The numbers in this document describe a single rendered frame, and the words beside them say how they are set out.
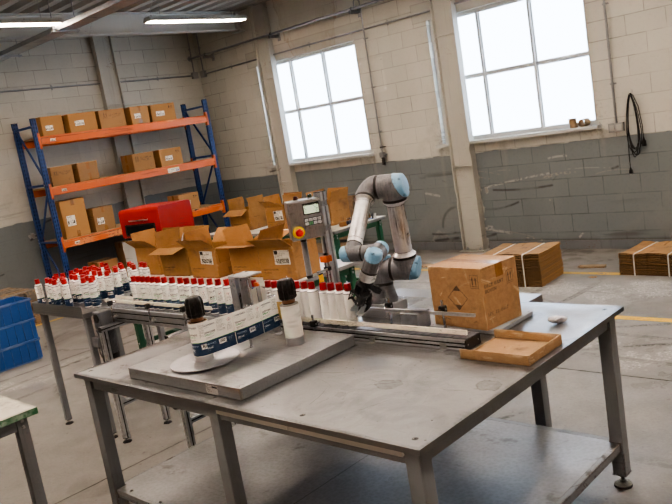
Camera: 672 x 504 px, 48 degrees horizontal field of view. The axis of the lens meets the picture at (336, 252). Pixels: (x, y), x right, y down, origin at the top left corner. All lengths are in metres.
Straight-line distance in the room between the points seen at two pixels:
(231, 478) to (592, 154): 6.31
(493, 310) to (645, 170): 5.32
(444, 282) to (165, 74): 9.57
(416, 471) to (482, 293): 1.06
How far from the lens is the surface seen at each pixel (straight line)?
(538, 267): 7.30
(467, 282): 3.24
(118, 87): 11.91
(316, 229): 3.63
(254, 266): 5.68
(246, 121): 12.06
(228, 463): 3.13
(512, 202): 9.15
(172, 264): 6.47
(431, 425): 2.45
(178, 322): 4.50
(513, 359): 2.88
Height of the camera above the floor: 1.80
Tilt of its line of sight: 9 degrees down
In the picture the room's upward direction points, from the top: 10 degrees counter-clockwise
